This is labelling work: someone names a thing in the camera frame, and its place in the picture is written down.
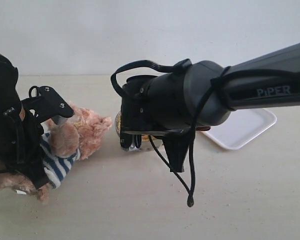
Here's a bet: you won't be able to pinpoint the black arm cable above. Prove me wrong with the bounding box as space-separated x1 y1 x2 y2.
0 85 46 176
110 58 233 208

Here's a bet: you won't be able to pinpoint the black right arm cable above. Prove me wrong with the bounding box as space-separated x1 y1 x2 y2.
110 58 233 208

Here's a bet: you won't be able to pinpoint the steel bowl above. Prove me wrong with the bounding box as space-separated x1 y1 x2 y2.
114 111 154 152

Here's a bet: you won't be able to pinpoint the yellow millet grains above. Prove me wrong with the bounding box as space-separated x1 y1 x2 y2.
115 114 149 141

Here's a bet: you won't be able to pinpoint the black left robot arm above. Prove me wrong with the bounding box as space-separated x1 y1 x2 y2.
0 54 74 189

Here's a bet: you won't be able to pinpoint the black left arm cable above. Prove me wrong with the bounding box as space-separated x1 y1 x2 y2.
0 85 46 176

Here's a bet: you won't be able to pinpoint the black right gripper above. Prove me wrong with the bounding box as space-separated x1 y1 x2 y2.
119 74 192 173

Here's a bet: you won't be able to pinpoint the brown teddy bear striped shirt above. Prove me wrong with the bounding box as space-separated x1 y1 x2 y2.
0 103 113 204

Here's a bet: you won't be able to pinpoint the white plastic tray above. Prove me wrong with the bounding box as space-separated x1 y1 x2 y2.
202 108 277 151

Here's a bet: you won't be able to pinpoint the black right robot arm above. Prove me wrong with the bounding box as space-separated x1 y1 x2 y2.
111 43 300 173

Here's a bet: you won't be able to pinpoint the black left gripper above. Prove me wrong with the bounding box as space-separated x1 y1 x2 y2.
0 85 74 189

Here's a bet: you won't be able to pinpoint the dark red wooden spoon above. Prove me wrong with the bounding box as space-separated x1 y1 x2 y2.
195 126 211 132

